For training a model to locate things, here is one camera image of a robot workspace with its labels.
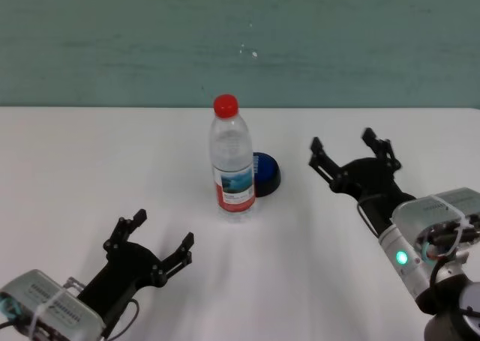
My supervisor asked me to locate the blue push button black base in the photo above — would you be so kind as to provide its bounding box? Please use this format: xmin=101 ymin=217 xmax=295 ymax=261
xmin=253 ymin=151 xmax=282 ymax=199

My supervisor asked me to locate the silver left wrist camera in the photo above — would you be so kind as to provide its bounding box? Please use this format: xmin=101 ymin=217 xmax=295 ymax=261
xmin=0 ymin=268 xmax=107 ymax=341

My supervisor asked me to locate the clear water bottle red cap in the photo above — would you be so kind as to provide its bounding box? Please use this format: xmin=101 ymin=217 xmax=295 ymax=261
xmin=208 ymin=93 xmax=258 ymax=224

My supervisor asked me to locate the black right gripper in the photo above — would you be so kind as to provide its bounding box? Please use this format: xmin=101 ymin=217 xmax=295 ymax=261
xmin=308 ymin=127 xmax=417 ymax=238

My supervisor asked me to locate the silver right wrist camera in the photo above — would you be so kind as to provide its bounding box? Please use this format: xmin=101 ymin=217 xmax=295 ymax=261
xmin=391 ymin=187 xmax=480 ymax=247

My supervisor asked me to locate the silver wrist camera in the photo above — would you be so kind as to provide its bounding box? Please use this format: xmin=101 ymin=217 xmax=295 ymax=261
xmin=0 ymin=268 xmax=107 ymax=341
xmin=391 ymin=187 xmax=480 ymax=247

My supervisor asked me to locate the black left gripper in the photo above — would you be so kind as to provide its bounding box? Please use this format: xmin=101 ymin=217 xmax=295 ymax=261
xmin=76 ymin=208 xmax=195 ymax=337

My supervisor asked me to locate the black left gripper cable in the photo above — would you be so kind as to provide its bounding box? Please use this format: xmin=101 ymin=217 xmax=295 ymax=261
xmin=108 ymin=298 xmax=140 ymax=340

